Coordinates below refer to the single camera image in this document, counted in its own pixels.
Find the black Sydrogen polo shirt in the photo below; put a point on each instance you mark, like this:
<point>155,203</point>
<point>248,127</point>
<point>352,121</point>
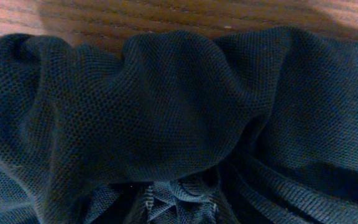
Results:
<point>260,127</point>

